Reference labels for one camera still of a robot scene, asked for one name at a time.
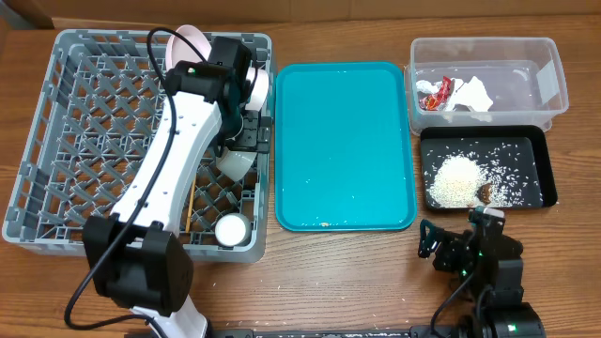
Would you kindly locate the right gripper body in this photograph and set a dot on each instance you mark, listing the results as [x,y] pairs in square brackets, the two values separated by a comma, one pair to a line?
[451,258]

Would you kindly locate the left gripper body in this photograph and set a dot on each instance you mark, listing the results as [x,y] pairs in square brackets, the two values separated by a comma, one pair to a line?
[256,136]

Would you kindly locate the small white plate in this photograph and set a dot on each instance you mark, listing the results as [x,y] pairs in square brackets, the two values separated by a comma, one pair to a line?
[260,91]

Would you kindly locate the large white plate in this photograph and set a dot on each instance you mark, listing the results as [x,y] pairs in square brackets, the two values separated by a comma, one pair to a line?
[178,50]

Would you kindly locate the brown food scrap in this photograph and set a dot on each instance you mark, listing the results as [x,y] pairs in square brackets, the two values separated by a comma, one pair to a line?
[484,193]

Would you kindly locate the white rice pile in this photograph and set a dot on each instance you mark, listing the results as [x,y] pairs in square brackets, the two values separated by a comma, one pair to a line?
[455,168]

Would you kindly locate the grey bowl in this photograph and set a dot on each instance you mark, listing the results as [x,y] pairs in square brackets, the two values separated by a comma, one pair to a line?
[235,164]

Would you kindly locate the wooden chopstick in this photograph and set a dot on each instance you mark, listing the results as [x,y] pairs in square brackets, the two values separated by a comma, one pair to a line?
[190,206]

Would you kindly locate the red snack wrapper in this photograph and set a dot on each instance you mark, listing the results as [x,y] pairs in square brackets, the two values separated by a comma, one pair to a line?
[435,94]

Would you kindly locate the white napkin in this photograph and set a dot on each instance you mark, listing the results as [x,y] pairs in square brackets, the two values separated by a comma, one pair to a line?
[470,95]

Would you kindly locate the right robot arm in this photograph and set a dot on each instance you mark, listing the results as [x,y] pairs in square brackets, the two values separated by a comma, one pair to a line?
[489,268]

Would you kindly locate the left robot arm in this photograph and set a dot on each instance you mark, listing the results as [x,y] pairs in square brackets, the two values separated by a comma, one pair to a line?
[134,254]

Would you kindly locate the black waste tray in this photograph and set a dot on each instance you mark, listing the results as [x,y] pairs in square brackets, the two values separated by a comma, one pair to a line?
[535,135]

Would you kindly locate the grey plastic dish rack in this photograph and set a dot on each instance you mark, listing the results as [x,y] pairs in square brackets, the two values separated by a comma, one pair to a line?
[97,114]

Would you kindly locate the teal serving tray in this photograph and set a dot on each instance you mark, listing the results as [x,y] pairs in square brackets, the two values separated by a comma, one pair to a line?
[342,151]

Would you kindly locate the clear plastic bin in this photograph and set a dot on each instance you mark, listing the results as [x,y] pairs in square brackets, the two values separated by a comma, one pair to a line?
[523,76]

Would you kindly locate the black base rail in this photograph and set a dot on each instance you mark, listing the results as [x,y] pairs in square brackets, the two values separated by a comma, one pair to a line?
[412,332]

